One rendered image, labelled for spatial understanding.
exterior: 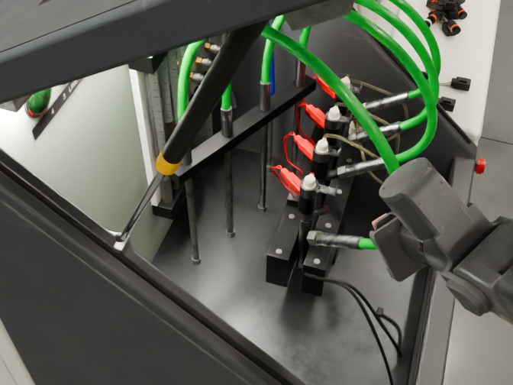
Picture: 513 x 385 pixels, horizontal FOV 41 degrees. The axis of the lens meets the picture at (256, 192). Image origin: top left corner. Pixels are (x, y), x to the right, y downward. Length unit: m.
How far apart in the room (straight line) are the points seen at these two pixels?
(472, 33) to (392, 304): 0.67
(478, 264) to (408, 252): 0.16
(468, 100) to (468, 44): 0.19
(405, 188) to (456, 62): 0.91
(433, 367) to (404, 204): 0.47
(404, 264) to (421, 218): 0.13
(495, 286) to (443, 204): 0.09
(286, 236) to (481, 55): 0.66
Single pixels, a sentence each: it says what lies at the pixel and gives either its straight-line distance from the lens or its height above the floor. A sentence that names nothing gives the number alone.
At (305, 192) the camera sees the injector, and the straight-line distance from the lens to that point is 1.02.
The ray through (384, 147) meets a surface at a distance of 0.75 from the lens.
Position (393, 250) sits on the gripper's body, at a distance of 0.76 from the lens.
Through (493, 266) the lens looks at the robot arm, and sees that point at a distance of 0.61.
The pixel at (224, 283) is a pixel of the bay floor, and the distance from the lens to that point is 1.26.
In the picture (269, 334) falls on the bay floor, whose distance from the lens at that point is 1.20.
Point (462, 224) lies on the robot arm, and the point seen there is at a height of 1.39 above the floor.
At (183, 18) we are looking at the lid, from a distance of 0.41.
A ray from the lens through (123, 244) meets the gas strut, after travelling 0.71.
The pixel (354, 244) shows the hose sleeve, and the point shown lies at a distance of 0.89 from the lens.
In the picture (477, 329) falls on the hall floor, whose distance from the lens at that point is 2.28.
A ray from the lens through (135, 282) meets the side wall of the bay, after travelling 0.72.
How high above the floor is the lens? 1.88
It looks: 49 degrees down
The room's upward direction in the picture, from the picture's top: 1 degrees clockwise
